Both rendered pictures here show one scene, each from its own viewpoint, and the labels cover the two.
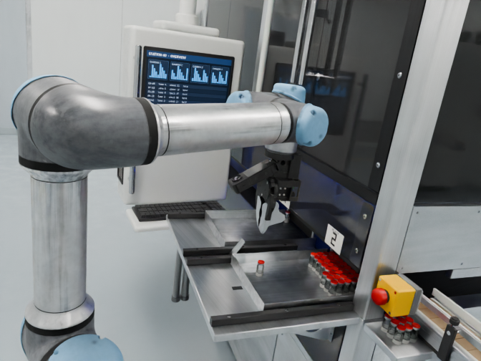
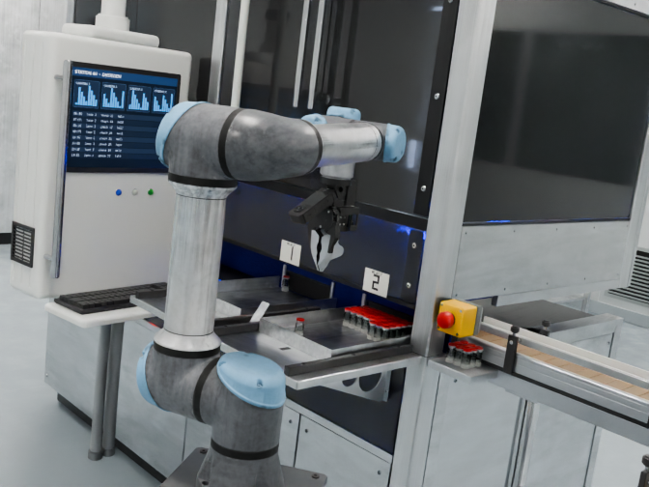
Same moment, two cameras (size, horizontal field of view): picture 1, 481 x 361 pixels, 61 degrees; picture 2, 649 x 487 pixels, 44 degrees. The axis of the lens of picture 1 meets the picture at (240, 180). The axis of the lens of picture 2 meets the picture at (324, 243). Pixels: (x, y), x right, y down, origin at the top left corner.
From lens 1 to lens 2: 0.94 m
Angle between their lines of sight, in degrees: 23
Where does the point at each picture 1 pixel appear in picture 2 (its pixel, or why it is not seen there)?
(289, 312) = (357, 356)
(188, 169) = (124, 238)
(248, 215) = (237, 287)
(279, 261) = (309, 325)
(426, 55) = (464, 77)
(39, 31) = not seen: outside the picture
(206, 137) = (339, 151)
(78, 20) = not seen: outside the picture
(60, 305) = (204, 327)
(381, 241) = (437, 266)
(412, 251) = (464, 274)
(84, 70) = not seen: outside the picture
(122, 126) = (305, 140)
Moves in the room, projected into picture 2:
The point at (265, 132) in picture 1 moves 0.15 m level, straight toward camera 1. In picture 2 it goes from (368, 148) to (401, 157)
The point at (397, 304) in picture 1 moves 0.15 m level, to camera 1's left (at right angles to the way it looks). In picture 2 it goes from (464, 323) to (406, 323)
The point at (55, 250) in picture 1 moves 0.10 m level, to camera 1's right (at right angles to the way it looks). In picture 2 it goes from (207, 268) to (264, 270)
